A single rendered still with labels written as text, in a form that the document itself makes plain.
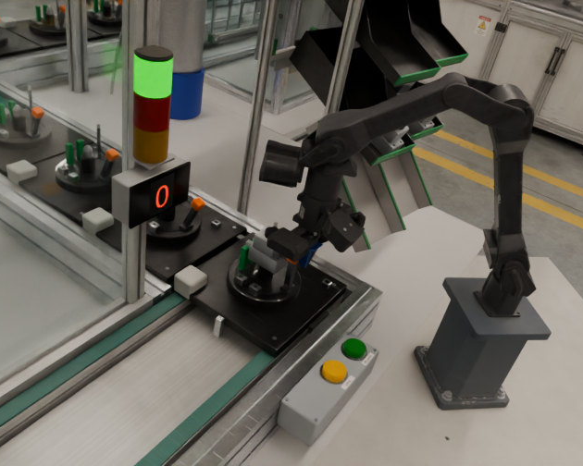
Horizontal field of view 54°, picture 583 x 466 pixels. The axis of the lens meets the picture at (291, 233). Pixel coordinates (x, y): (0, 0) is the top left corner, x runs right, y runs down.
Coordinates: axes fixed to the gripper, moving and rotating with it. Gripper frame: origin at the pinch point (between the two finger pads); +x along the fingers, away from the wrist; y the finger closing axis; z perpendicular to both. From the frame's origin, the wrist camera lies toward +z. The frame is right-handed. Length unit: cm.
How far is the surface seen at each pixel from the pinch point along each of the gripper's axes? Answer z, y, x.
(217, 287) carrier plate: -12.8, -6.9, 12.5
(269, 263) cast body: -5.6, -2.1, 5.2
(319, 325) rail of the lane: 6.3, -0.5, 13.4
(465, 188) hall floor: -32, 269, 108
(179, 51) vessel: -83, 55, 1
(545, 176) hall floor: 4, 338, 108
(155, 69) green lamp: -17.3, -20.7, -30.5
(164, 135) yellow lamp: -16.7, -19.0, -20.8
